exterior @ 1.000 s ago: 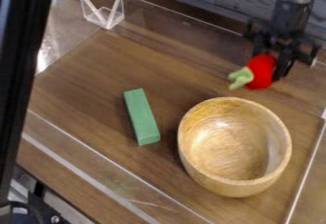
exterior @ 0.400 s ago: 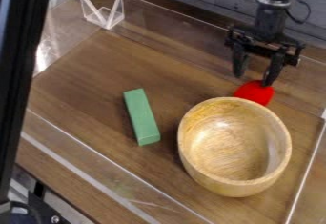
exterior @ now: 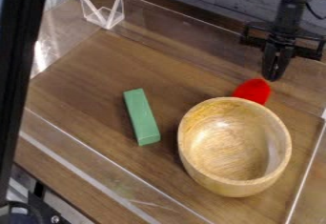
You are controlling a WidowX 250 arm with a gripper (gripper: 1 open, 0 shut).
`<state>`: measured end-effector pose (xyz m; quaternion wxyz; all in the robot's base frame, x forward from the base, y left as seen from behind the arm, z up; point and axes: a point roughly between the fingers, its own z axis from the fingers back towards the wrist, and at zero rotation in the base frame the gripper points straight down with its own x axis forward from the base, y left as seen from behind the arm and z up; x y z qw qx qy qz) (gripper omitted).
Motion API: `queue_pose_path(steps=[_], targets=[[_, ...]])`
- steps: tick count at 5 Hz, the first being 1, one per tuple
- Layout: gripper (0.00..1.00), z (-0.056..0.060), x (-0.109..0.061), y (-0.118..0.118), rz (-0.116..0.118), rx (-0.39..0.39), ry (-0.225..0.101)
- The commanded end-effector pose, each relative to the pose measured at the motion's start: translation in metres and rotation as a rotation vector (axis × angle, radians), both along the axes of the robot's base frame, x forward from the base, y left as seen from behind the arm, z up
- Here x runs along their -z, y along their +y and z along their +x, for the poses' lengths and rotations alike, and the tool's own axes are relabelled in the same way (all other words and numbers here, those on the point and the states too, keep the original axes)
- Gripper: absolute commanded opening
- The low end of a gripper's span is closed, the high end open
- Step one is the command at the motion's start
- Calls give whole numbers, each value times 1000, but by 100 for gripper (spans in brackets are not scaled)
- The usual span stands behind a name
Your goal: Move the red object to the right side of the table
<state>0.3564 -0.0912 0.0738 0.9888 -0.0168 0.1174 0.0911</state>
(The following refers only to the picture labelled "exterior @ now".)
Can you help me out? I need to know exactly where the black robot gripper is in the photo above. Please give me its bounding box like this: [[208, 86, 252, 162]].
[[240, 22, 326, 81]]

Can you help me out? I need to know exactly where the red plush strawberry toy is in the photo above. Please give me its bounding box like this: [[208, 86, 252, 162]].
[[231, 78, 271, 105]]

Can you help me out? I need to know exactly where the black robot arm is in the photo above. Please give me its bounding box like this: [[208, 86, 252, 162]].
[[239, 0, 326, 81]]

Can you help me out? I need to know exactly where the light wooden bowl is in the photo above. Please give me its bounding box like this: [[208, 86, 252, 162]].
[[176, 97, 291, 197]]

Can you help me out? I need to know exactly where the green rectangular block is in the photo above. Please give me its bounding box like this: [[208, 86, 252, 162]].
[[123, 89, 160, 146]]

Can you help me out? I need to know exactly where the clear acrylic tray wall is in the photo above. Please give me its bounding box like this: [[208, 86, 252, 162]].
[[14, 0, 326, 224]]

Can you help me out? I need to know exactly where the clear acrylic corner bracket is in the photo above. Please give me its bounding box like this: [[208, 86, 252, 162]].
[[80, 0, 124, 30]]

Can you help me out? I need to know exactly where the black clamp mount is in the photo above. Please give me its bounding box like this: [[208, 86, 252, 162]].
[[0, 186, 71, 224]]

